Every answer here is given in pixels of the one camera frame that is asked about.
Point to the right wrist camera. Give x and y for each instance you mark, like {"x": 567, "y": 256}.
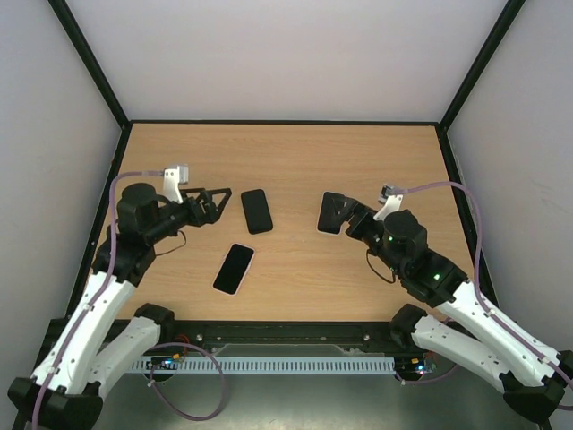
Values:
{"x": 390, "y": 199}

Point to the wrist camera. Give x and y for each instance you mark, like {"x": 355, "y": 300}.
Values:
{"x": 173, "y": 177}
{"x": 390, "y": 199}

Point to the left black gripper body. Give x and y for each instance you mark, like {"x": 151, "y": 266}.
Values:
{"x": 161, "y": 230}

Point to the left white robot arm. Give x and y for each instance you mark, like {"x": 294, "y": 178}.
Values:
{"x": 68, "y": 387}

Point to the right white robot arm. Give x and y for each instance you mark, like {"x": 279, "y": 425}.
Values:
{"x": 530, "y": 375}

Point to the pink phone case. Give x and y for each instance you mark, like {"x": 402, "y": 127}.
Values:
{"x": 245, "y": 277}

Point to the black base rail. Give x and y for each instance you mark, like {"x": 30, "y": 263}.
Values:
{"x": 367, "y": 337}

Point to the beige phone case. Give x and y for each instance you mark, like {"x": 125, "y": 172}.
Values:
{"x": 329, "y": 232}

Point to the white slotted cable duct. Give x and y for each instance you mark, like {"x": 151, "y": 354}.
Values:
{"x": 267, "y": 365}

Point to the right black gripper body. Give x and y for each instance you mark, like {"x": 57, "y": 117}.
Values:
{"x": 354, "y": 215}

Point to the black phone face down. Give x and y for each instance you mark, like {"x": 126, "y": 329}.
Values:
{"x": 256, "y": 212}

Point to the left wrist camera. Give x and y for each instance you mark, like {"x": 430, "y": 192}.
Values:
{"x": 173, "y": 177}

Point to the black metal frame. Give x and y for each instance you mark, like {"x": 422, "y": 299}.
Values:
{"x": 73, "y": 31}

